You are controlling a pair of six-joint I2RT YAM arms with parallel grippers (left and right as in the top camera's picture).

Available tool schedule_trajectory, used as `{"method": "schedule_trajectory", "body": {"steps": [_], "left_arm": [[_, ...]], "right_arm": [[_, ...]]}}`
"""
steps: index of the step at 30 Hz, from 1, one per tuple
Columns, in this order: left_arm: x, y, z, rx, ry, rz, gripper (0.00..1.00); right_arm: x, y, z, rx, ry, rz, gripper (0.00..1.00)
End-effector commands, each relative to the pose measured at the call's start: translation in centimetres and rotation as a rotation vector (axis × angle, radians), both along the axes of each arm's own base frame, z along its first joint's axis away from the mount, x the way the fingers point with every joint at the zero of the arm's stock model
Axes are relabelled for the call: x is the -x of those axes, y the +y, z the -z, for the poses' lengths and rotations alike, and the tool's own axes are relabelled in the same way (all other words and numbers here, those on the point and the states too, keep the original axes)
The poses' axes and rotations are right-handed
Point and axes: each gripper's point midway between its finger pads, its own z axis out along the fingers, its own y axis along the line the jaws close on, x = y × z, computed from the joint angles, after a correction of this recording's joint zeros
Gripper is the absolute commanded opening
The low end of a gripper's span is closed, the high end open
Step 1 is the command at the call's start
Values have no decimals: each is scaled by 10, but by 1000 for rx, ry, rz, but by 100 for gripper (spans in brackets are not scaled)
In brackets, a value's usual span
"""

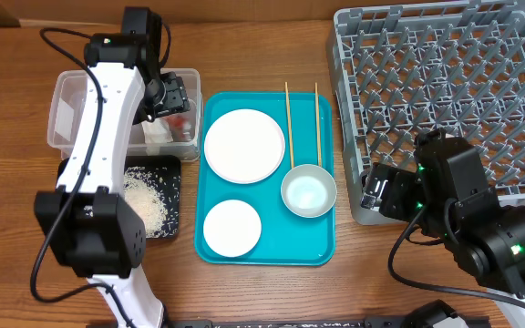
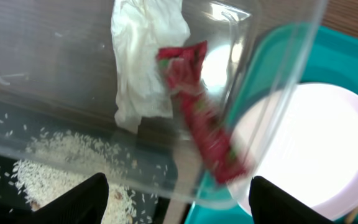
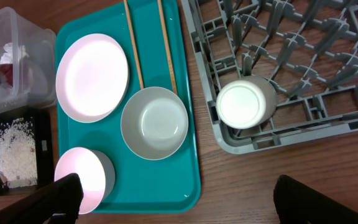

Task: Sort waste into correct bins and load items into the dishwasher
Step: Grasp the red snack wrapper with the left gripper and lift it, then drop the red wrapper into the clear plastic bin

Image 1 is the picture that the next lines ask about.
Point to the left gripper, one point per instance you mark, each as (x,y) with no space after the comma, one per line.
(177,96)

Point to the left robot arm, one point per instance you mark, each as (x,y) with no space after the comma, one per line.
(119,66)

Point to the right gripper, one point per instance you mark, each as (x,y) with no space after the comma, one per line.
(376,175)

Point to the rice leftovers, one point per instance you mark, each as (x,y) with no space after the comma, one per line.
(155,196)

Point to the clear plastic bin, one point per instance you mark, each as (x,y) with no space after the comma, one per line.
(68,104)

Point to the red snack wrapper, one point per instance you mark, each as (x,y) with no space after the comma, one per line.
(180,127)

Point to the grey bowl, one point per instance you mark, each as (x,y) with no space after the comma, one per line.
(308,191)

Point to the white tissue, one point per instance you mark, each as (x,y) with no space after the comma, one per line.
(157,131)

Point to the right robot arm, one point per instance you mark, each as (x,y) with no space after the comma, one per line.
(448,198)

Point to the large pink plate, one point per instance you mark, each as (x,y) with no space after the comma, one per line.
(244,146)

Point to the black tray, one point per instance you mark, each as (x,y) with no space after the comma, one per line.
(117,208)

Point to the wooden chopstick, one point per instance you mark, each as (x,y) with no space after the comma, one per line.
(317,126)
(289,123)

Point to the grey dishwasher rack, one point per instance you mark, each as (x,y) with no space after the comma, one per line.
(399,70)

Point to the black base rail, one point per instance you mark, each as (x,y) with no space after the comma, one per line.
(368,322)

